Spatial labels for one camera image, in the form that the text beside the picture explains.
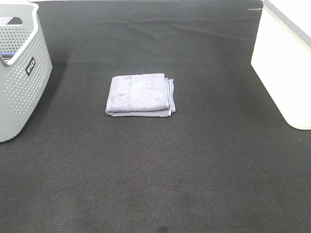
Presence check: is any lavender grey towel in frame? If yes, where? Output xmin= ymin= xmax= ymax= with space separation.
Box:
xmin=105 ymin=73 xmax=176 ymax=117

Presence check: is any blue cloth in basket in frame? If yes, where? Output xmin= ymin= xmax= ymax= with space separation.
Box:
xmin=0 ymin=52 xmax=15 ymax=59

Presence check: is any black fabric table mat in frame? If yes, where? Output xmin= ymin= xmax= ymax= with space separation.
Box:
xmin=0 ymin=0 xmax=311 ymax=233

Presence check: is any grey perforated laundry basket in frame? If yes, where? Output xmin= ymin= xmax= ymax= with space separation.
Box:
xmin=0 ymin=2 xmax=52 ymax=142

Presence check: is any white plastic storage bin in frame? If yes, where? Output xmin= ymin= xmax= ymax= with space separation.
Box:
xmin=251 ymin=0 xmax=311 ymax=130

